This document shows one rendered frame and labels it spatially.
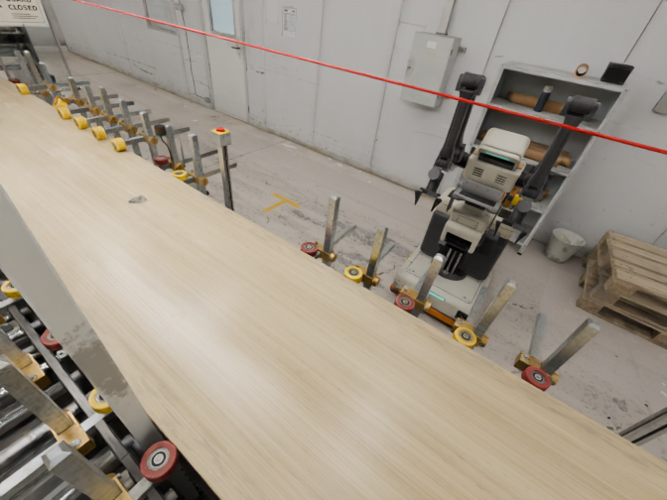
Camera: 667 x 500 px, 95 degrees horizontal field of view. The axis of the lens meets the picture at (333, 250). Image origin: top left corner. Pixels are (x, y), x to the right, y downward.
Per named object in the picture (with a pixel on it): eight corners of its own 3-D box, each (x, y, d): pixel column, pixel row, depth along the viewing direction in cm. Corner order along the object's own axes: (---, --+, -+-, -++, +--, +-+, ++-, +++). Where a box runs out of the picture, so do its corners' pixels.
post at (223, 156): (230, 212, 193) (222, 141, 164) (236, 215, 191) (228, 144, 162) (225, 214, 190) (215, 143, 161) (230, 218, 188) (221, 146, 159)
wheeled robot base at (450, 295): (419, 253, 291) (427, 232, 276) (486, 286, 266) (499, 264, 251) (386, 293, 247) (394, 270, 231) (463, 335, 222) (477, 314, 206)
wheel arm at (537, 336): (534, 316, 138) (540, 311, 135) (543, 320, 137) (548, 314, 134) (517, 392, 109) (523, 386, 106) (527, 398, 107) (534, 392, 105)
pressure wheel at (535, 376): (534, 389, 112) (552, 373, 104) (532, 408, 106) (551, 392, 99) (511, 377, 114) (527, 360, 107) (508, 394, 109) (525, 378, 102)
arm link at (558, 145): (600, 101, 117) (569, 94, 121) (600, 104, 113) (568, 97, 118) (541, 199, 145) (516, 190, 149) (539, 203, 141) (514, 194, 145)
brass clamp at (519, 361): (515, 356, 121) (522, 349, 117) (553, 377, 115) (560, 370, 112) (512, 367, 117) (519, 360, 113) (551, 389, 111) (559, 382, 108)
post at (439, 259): (405, 326, 148) (438, 251, 117) (411, 330, 146) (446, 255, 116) (402, 331, 145) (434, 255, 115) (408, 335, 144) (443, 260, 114)
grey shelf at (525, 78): (451, 205, 378) (511, 61, 280) (527, 236, 343) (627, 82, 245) (438, 219, 348) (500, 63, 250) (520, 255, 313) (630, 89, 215)
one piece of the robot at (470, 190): (451, 204, 194) (464, 173, 180) (494, 222, 183) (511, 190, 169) (442, 214, 183) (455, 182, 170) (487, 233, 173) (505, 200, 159)
